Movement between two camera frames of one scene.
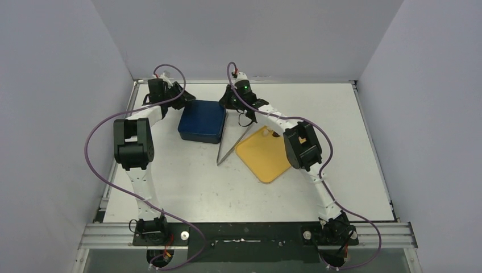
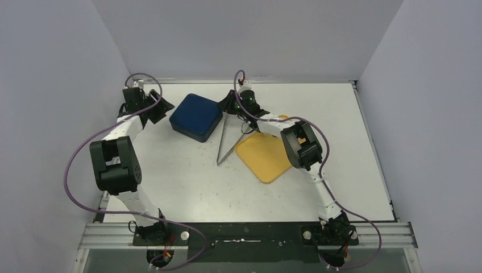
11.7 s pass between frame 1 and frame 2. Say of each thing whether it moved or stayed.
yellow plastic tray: stayed
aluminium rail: stayed
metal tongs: stayed
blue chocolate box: moved
